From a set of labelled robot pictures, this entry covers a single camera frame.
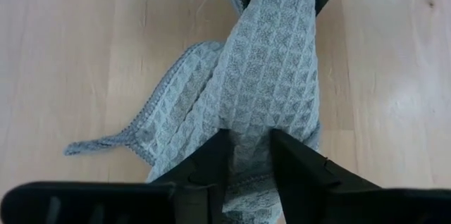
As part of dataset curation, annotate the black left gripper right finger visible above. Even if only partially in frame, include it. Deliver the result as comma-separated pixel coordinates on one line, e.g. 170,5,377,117
269,128,451,224

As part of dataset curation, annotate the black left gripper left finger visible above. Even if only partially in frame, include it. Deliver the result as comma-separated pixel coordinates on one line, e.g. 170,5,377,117
0,128,233,224

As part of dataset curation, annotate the grey waffle microfiber towel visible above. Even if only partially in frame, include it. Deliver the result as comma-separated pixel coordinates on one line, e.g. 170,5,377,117
63,0,322,224

